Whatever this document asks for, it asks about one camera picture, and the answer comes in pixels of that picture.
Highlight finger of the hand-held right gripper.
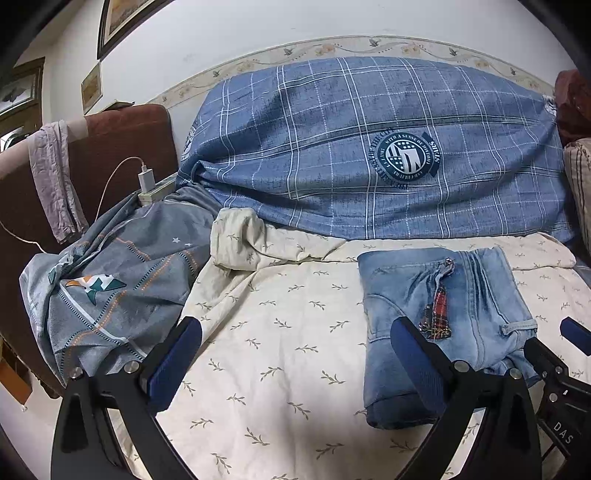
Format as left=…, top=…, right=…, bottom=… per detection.
left=524, top=338, right=571, bottom=384
left=560, top=318, right=591, bottom=357

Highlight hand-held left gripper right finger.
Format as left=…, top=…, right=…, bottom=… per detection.
left=390, top=316, right=542, bottom=480

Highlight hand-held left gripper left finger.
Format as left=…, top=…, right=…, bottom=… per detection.
left=51, top=316, right=204, bottom=480

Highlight blue denim pants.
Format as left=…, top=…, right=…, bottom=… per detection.
left=357, top=246, right=541, bottom=430

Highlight cream leaf-print bedsheet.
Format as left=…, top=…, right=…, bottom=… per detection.
left=108, top=208, right=591, bottom=480

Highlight grey printed duvet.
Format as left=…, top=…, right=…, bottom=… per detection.
left=19, top=185, right=222, bottom=386

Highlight striped pillow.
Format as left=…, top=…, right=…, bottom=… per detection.
left=564, top=137, right=591, bottom=232

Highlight wooden nightstand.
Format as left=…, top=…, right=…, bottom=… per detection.
left=0, top=337, right=33, bottom=404

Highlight white power strip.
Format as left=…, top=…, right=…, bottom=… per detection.
left=137, top=178, right=178, bottom=206

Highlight lavender cloth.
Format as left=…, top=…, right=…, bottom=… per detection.
left=28, top=120, right=89, bottom=244

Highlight brown cloth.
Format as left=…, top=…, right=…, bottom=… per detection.
left=554, top=69, right=591, bottom=146

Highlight brown headboard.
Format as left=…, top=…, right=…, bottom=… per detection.
left=0, top=104, right=180, bottom=400

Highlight blue plaid quilt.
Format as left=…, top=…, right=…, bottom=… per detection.
left=178, top=56, right=575, bottom=245

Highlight wooden wardrobe with glass doors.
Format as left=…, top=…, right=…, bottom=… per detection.
left=0, top=56, right=47, bottom=153

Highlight white charging cable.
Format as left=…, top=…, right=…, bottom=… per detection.
left=0, top=157, right=148, bottom=254

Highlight small framed wall picture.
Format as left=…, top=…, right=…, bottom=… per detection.
left=81, top=61, right=103, bottom=116

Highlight large framed wall picture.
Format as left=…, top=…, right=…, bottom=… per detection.
left=96, top=0, right=174, bottom=61

